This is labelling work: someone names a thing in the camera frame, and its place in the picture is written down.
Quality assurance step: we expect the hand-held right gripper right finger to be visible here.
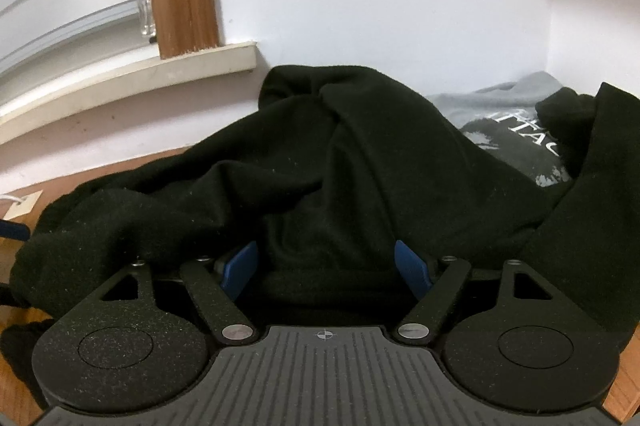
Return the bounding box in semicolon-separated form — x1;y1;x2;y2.
392;239;551;347

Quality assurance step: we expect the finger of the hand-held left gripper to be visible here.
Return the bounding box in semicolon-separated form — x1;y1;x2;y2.
0;219;32;240

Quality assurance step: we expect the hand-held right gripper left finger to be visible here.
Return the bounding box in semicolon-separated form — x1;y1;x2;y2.
97;240;259;346

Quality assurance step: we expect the black garment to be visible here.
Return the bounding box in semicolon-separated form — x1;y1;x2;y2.
0;65;640;407

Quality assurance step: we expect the white paper tag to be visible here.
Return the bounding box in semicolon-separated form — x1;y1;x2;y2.
0;190;43;213

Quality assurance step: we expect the grey printed t-shirt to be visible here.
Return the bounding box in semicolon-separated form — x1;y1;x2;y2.
429;71;576;187

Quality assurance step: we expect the cream window sill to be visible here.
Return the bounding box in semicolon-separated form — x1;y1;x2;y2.
0;41;258;144

